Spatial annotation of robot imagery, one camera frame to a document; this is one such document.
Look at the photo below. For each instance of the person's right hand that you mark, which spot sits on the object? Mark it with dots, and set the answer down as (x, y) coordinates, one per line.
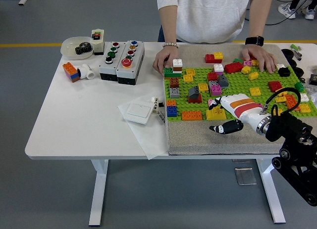
(166, 57)

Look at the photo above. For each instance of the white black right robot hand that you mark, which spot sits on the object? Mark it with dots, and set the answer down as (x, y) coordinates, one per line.
(242, 106)

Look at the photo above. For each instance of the person's left hand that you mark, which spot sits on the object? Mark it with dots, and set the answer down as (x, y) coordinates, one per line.
(260, 53)

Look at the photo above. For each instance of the green studded baseplate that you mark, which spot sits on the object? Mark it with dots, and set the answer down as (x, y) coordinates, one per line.
(237, 83)

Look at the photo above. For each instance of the person's left forearm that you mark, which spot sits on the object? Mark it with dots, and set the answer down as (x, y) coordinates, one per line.
(258, 16)

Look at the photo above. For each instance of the person's right forearm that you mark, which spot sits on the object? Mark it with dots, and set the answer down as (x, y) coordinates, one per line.
(168, 26)

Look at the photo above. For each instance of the black toy tire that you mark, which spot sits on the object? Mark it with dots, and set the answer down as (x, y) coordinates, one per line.
(287, 54)
(292, 63)
(298, 71)

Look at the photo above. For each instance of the orange long brick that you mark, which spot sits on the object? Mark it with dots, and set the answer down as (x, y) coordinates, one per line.
(253, 58)
(291, 100)
(192, 115)

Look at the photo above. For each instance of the white square brick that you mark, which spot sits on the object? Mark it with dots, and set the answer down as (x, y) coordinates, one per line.
(177, 62)
(218, 67)
(304, 98)
(280, 66)

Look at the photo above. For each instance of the black wristwatch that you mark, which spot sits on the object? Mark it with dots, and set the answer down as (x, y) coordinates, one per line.
(254, 40)

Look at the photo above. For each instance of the dark green square brick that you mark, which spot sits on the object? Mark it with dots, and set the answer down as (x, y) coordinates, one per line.
(168, 71)

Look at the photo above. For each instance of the pale pink brick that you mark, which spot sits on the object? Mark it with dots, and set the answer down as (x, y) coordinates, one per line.
(248, 63)

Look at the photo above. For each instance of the brown flat brick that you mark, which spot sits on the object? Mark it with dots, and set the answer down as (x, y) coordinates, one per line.
(177, 69)

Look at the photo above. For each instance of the green flat piece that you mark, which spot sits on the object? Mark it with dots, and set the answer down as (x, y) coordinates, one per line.
(237, 61)

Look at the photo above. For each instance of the brown square brick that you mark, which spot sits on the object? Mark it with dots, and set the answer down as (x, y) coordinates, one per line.
(174, 82)

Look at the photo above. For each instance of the yellow curved brick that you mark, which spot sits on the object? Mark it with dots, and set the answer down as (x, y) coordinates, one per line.
(215, 117)

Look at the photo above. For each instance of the red long brick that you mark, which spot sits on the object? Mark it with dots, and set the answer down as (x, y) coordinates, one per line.
(233, 67)

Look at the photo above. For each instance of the black square brick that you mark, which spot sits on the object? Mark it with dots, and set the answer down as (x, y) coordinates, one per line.
(284, 71)

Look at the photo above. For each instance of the pink square brick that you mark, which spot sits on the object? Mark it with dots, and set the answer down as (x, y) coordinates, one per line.
(215, 90)

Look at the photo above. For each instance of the dark grey slope brick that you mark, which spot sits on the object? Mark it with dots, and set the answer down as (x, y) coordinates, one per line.
(223, 81)

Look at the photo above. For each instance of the small pink brick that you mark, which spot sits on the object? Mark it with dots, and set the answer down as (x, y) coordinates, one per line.
(210, 101)

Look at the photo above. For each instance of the green tool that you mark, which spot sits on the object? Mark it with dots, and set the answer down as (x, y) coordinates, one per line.
(294, 46)

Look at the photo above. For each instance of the red square brick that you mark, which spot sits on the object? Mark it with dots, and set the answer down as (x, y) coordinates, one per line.
(274, 86)
(212, 76)

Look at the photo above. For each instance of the light grey square brick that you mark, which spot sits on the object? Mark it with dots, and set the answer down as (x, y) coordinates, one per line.
(212, 83)
(174, 92)

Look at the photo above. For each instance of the metal tool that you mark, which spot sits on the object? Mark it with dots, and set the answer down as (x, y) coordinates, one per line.
(298, 55)

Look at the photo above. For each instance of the pink flat brick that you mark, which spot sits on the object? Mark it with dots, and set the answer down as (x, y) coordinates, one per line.
(219, 73)

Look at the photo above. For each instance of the grey emergency-stop control box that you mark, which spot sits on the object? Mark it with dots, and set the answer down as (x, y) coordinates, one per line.
(126, 73)

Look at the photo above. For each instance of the white labelled connector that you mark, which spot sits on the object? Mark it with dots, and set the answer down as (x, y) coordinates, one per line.
(154, 99)

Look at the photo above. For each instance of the dark grey roof brick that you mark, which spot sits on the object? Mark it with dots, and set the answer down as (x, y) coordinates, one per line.
(193, 91)

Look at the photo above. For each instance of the small orange brick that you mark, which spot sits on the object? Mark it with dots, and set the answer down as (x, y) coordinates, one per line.
(171, 103)

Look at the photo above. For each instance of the red slope brick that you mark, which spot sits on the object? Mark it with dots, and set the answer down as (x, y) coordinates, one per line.
(195, 99)

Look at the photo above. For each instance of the person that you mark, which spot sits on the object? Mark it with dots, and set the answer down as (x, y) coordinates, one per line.
(287, 11)
(210, 13)

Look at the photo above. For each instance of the blue square brick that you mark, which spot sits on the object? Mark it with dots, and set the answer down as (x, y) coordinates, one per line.
(172, 111)

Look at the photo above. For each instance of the metal floor cover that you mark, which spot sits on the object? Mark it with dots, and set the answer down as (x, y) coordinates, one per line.
(241, 161)
(245, 175)

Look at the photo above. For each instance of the clear plastic bag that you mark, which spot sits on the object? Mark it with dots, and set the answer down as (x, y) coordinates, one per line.
(313, 69)
(312, 90)

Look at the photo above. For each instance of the grey-brown mat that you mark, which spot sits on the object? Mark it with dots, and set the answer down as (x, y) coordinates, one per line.
(198, 140)

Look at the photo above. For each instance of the black box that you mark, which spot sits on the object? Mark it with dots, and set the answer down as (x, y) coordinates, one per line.
(313, 79)

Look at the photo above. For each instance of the grey three-button control box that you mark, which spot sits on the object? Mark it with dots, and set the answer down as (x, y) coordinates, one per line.
(106, 69)

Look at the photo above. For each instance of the printed label strip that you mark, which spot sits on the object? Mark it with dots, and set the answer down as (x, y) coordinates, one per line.
(161, 119)

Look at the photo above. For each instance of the white pipe tee fitting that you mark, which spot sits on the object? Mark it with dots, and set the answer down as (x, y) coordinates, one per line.
(86, 72)

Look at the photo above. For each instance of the black metal gear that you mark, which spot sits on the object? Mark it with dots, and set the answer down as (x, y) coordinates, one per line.
(83, 49)

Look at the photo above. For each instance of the translucent paper sheet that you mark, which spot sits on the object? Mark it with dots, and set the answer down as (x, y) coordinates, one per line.
(151, 142)

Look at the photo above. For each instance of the white table leg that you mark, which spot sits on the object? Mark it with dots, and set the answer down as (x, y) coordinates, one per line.
(271, 189)
(99, 189)

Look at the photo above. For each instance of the multicoloured brick stack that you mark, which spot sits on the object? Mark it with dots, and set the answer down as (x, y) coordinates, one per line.
(70, 69)

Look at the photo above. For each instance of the cream plastic bowl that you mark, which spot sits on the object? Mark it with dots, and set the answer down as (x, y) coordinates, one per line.
(68, 47)

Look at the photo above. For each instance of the white wall switch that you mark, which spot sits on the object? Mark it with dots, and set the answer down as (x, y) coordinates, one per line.
(137, 112)

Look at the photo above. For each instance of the cream red-green switch box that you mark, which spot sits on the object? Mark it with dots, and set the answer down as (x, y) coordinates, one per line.
(97, 44)

